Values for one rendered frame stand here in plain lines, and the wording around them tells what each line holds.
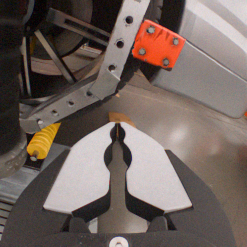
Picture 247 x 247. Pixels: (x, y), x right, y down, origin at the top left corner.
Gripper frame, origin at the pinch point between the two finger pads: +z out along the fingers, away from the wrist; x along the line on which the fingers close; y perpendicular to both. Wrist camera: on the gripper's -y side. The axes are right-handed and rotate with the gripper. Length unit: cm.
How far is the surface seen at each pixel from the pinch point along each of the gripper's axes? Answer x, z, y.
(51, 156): -34, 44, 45
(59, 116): -12.7, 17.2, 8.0
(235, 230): 98, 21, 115
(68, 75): -12.7, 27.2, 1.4
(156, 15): 8.2, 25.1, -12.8
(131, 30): 2.2, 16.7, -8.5
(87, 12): -9.6, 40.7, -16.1
